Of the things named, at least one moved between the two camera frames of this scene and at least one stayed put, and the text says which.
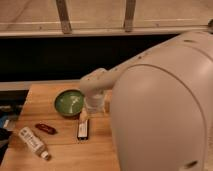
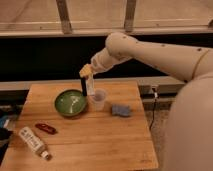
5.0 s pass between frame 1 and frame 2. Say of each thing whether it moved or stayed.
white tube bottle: stayed
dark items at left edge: stayed
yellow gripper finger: moved
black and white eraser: moved
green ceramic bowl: stayed
